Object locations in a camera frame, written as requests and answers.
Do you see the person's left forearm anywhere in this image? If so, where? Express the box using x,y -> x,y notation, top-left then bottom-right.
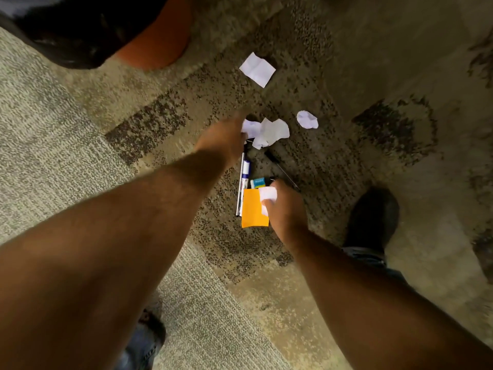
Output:
0,148 -> 233,370

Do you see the person's black left shoe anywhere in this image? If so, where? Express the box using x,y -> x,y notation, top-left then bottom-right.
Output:
138,292 -> 167,345

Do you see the person's left hand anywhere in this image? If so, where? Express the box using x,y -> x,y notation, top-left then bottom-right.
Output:
194,115 -> 249,169

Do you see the person's black right shoe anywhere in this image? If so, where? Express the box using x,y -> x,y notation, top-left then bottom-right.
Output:
343,186 -> 400,254

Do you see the folded white paper sheet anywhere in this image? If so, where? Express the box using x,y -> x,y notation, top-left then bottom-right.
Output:
239,52 -> 277,88

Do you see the person's right forearm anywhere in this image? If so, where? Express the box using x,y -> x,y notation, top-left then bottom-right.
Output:
280,226 -> 493,370

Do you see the person's left jeans leg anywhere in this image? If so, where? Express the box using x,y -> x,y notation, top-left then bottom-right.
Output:
115,323 -> 166,370

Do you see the large crumpled white paper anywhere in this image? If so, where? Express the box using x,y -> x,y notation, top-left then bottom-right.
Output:
241,118 -> 290,150

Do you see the small white paper scrap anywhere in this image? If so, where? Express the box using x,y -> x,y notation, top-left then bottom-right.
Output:
258,186 -> 278,217

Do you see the person's right hand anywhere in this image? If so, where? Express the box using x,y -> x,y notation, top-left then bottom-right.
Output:
261,179 -> 309,244

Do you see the orange paper envelope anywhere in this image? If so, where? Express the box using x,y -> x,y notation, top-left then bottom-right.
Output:
241,189 -> 270,228

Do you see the person's jeans leg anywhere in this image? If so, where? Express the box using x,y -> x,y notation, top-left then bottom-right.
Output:
341,246 -> 410,286
115,323 -> 166,370

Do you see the orange bin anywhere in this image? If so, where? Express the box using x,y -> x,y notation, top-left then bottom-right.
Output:
115,0 -> 194,70

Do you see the black trash bag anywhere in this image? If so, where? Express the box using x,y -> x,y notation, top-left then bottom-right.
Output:
0,0 -> 171,70

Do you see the small crumpled white paper ball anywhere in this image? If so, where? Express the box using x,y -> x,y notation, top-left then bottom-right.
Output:
296,110 -> 319,130

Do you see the person's black shoe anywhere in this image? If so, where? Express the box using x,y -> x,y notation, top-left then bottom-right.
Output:
343,186 -> 400,254
138,292 -> 167,345

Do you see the black pen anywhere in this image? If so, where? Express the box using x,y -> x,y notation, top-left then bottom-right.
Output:
264,149 -> 300,190

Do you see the person's right jeans leg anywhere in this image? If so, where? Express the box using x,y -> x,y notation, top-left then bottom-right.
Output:
341,246 -> 410,286

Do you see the white and blue pen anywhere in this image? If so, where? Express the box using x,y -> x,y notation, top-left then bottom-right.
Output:
235,144 -> 252,217

